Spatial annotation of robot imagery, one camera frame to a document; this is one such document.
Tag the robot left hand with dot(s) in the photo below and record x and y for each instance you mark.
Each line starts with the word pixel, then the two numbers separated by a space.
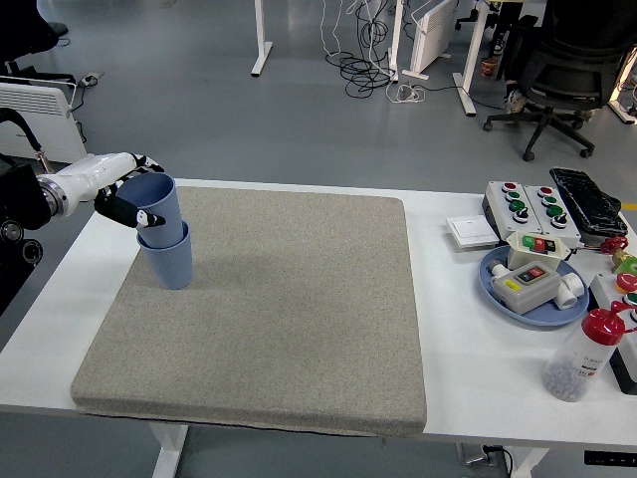
pixel 94 171

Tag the blue ribbed cup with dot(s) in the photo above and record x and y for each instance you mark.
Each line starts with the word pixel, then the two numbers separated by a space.
pixel 159 199
pixel 171 269

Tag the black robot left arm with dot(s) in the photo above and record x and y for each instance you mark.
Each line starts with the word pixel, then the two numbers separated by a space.
pixel 20 199

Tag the brown paper cup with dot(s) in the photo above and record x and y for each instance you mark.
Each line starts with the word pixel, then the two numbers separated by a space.
pixel 488 67

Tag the white panel heater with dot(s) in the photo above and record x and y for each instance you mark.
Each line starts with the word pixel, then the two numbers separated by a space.
pixel 45 102
pixel 433 35

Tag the grey power adapter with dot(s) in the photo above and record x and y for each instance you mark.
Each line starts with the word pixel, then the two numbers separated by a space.
pixel 91 78

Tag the white desk leg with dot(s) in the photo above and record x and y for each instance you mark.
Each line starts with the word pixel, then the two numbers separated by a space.
pixel 262 30
pixel 473 50
pixel 622 110
pixel 396 40

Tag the grey-brown mat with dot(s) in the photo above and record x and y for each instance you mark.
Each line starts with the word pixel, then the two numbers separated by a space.
pixel 308 299

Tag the white table leg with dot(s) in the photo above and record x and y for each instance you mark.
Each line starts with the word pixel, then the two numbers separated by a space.
pixel 530 463
pixel 169 453

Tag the white four-button control box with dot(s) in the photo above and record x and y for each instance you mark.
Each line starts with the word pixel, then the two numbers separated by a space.
pixel 500 201
pixel 535 205

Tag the blue plate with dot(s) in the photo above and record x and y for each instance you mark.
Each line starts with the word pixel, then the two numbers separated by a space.
pixel 488 293

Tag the person's shoe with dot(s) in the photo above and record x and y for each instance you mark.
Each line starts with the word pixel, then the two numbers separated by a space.
pixel 513 102

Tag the grey under-table power box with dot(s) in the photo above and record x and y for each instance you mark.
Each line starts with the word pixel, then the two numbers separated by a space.
pixel 470 454

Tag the black mesh office chair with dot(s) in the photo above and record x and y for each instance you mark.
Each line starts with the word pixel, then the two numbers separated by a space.
pixel 567 65

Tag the white pipe fitting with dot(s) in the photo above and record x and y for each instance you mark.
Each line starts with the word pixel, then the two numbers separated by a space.
pixel 567 296

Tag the black wrapped tray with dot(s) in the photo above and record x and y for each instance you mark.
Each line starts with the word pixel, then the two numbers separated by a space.
pixel 587 199

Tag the clear bottle red cap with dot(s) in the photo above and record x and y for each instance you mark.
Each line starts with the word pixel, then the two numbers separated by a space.
pixel 572 368

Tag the white mushroom-button control box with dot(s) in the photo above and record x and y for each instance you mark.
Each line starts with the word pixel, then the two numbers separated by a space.
pixel 602 294

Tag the black table control panel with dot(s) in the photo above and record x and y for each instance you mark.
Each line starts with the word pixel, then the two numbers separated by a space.
pixel 607 457

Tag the white wall switch plate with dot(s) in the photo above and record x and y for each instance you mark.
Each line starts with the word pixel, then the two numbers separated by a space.
pixel 470 230

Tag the white green-red switch box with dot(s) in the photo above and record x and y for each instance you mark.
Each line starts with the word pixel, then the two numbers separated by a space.
pixel 522 256

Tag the grey red-button switch box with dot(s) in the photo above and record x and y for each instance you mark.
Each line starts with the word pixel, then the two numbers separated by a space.
pixel 527 299

